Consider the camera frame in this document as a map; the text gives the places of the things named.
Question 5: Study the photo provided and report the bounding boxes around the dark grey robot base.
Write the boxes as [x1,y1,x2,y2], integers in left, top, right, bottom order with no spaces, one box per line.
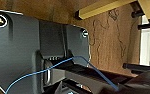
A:
[0,8,91,94]

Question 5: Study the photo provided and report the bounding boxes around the yellow leg game table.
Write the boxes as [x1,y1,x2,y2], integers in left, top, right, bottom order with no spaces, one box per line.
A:
[75,0,150,21]

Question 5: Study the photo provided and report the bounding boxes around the thin blue cable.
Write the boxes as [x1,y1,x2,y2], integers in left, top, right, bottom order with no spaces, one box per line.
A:
[4,55,121,94]

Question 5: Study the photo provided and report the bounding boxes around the black floor cable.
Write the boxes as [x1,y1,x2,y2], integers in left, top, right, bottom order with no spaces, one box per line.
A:
[90,9,129,65]

